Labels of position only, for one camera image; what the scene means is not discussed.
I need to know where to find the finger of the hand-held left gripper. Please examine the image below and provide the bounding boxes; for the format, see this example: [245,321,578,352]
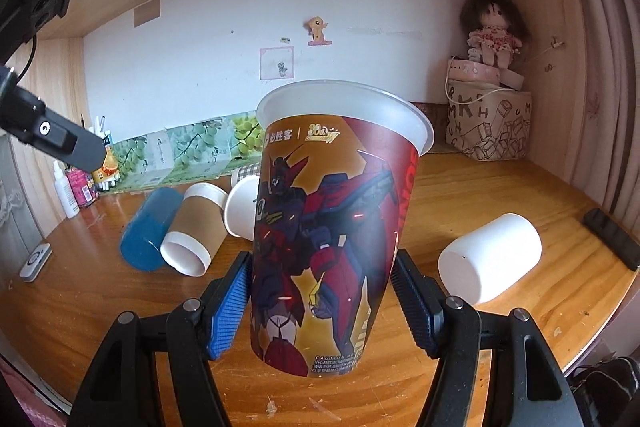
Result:
[0,66,109,174]

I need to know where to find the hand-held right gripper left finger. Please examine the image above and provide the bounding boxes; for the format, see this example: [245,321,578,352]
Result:
[67,251,253,427]

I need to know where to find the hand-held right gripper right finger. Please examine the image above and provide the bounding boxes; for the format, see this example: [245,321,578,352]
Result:
[389,249,581,427]

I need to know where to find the robot print plastic cup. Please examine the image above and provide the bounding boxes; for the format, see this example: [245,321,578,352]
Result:
[249,79,434,379]

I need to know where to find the large white cup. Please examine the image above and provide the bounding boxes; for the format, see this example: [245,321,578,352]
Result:
[438,213,543,306]

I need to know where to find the brown sleeve paper cup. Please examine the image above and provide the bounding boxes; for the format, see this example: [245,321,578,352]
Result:
[160,182,229,278]

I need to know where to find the small white paper cup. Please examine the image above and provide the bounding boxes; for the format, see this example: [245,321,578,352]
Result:
[223,177,262,242]

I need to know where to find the blue plastic cup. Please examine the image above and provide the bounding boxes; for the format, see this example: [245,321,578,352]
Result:
[119,187,184,273]

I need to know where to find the checkered paper cup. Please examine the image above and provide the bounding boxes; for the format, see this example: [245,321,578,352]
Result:
[230,161,262,188]

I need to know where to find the white rabbit pen holder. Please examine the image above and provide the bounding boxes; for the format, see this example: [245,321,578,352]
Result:
[93,115,115,148]

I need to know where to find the pink printed can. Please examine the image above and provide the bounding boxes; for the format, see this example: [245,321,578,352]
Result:
[65,167,99,208]

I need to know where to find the white squeeze bottle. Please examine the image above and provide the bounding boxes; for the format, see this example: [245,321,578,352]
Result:
[53,160,81,219]

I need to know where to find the grape print box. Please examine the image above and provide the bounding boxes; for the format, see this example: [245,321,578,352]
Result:
[110,131,176,194]
[166,119,237,186]
[227,113,266,166]

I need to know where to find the white remote control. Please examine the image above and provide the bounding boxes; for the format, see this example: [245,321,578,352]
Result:
[19,242,54,283]

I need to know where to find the letter print storage box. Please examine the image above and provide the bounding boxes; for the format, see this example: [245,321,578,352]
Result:
[444,78,534,162]

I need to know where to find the black bag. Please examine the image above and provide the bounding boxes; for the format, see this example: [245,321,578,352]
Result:
[564,356,640,427]

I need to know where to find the black flat device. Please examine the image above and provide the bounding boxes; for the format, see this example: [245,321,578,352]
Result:
[582,207,640,271]

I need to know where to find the pink round box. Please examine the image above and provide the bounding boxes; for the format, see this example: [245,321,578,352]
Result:
[446,55,502,84]

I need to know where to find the rag doll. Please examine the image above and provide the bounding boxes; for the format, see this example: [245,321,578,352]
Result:
[459,0,532,70]

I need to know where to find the pink curtain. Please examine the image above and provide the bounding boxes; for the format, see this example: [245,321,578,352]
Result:
[564,0,640,220]

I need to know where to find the pink square wall paper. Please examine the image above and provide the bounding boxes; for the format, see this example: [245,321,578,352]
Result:
[258,46,295,82]

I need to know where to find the yellow figure wall sticker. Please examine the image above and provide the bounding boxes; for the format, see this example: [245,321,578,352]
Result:
[306,16,332,47]

